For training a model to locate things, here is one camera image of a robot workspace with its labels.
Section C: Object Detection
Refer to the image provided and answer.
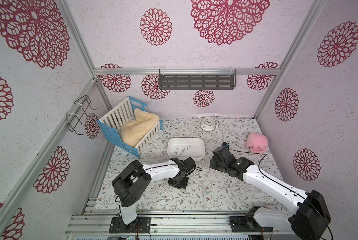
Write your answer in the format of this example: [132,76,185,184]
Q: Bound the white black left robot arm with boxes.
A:
[112,158,197,226]

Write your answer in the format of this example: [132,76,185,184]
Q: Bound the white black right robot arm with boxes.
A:
[210,143,331,240]

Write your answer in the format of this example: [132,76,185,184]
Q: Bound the white storage box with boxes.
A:
[167,138,206,161]

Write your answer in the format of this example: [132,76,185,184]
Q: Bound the white alarm clock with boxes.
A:
[200,117,219,132]

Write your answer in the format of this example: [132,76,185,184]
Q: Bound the pink plush toy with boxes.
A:
[245,133,269,154]

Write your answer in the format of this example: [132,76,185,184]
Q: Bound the cream plush cloth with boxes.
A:
[119,108,160,148]

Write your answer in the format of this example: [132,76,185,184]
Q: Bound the blue white slatted crate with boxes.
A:
[97,96,162,159]

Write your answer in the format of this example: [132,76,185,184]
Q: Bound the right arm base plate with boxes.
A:
[229,206,272,233]

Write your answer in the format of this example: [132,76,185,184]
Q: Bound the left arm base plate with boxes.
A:
[109,217,152,234]

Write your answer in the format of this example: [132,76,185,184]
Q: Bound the grey wall shelf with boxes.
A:
[158,70,237,91]

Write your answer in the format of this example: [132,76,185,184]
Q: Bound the aluminium front rail frame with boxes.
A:
[62,197,297,240]

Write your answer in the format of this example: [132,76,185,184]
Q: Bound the black wire wall rack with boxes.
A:
[66,95,97,136]

